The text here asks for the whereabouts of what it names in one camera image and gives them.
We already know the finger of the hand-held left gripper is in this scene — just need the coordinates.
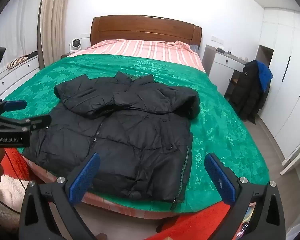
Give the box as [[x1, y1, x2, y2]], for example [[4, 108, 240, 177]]
[[0, 99, 27, 117], [0, 114, 52, 133]]

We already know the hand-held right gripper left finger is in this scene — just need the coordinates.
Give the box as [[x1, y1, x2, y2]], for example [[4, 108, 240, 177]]
[[19, 152, 101, 240]]

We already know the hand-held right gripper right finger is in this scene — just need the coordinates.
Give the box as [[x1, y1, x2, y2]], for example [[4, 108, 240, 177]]
[[204, 152, 290, 240]]

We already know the black puffer jacket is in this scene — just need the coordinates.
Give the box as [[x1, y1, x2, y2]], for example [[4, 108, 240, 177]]
[[22, 70, 200, 203]]

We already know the white drawer dresser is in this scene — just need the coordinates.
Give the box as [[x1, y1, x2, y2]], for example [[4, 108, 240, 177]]
[[0, 54, 40, 98]]

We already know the striped cushion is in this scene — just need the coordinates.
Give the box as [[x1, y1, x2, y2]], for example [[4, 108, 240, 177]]
[[7, 56, 29, 69]]

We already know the white fluffy rug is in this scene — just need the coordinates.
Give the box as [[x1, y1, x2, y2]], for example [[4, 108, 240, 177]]
[[0, 175, 28, 214]]

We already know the green plush blanket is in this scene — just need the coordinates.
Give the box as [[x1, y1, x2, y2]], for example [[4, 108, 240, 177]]
[[1, 54, 269, 212]]

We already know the small white fan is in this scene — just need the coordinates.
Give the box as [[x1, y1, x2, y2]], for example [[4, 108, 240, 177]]
[[68, 38, 82, 53]]

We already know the hanging black coat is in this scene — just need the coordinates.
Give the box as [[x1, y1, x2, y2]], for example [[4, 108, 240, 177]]
[[229, 60, 270, 124]]

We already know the beige curtain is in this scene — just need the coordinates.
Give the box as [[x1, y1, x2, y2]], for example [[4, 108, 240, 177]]
[[39, 0, 73, 70]]

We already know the white wardrobe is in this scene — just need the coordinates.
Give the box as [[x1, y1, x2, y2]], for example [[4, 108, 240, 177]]
[[255, 6, 300, 175]]

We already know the blue garment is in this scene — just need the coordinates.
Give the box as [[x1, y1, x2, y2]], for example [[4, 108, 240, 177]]
[[256, 60, 273, 90]]

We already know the white desk with drawer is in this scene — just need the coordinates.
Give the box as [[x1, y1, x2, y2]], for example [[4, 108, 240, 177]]
[[202, 44, 248, 98]]

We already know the pink striped bedsheet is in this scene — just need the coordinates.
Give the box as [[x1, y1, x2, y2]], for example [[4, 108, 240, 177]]
[[66, 39, 207, 74]]

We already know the wooden bed headboard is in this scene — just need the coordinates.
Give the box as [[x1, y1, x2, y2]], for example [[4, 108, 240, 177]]
[[90, 15, 203, 53]]

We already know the black cable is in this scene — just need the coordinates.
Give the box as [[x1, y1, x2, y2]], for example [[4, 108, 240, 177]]
[[0, 150, 30, 215]]

